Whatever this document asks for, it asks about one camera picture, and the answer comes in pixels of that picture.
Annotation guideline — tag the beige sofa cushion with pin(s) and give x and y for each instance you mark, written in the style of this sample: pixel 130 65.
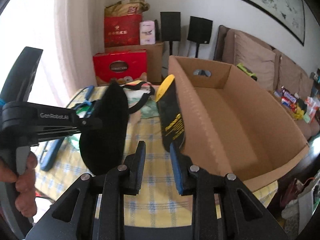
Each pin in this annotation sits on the beige sofa cushion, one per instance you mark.
pixel 256 58

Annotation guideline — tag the brown cardboard box stack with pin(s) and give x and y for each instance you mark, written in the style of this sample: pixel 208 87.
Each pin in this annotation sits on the brown cardboard box stack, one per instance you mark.
pixel 154 59

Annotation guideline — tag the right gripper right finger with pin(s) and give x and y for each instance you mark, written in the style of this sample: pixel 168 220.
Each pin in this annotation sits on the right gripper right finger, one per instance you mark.
pixel 185 180

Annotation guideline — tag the brown sofa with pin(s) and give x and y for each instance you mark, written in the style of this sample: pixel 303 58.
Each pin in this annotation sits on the brown sofa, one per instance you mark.
pixel 287 72

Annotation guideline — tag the black yellow packaged item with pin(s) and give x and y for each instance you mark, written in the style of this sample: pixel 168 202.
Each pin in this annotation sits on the black yellow packaged item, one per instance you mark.
pixel 170 115

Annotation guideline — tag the painted paper hand fan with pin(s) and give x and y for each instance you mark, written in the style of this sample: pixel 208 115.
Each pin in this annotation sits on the painted paper hand fan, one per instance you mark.
pixel 141 98

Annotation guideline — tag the snickers candy package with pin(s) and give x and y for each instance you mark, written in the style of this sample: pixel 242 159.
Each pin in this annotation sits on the snickers candy package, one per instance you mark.
pixel 288 100

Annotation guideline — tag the red gift bag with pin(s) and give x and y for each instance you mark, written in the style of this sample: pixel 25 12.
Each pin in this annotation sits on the red gift bag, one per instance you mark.
pixel 122 30

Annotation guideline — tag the green yellow device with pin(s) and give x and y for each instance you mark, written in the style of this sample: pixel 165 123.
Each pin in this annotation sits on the green yellow device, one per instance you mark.
pixel 247 71

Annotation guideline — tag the red collection gift box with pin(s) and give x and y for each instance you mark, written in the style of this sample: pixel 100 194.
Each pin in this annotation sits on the red collection gift box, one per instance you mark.
pixel 121 66

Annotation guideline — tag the yellow checkered tablecloth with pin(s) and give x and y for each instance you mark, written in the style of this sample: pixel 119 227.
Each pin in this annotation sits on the yellow checkered tablecloth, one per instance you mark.
pixel 158 204

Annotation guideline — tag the right black speaker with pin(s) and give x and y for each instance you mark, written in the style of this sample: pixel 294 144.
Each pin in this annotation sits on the right black speaker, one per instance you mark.
pixel 200 32

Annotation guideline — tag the black speaker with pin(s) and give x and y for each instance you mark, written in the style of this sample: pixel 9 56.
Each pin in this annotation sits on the black speaker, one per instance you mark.
pixel 200 32
pixel 171 28

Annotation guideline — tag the pink white small box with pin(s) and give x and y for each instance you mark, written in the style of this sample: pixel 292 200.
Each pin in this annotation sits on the pink white small box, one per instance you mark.
pixel 147 33

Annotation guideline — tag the large cardboard box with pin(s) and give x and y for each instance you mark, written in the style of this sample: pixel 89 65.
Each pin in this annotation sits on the large cardboard box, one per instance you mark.
pixel 232 125

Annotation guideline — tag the white curtain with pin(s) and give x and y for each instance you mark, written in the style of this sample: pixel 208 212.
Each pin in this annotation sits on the white curtain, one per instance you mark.
pixel 79 29

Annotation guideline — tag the left black speaker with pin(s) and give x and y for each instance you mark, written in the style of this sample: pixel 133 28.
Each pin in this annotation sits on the left black speaker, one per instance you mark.
pixel 171 28

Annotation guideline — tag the brown paper bag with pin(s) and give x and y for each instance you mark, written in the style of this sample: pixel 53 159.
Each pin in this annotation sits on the brown paper bag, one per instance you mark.
pixel 126 7

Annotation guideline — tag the black round pouch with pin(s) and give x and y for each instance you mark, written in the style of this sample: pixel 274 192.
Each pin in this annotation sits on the black round pouch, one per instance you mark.
pixel 102 149

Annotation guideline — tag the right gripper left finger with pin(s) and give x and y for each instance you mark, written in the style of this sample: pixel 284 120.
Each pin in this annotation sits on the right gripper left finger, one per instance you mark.
pixel 135 164

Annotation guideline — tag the person's left hand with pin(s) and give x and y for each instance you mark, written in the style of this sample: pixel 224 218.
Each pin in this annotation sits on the person's left hand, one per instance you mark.
pixel 24 184

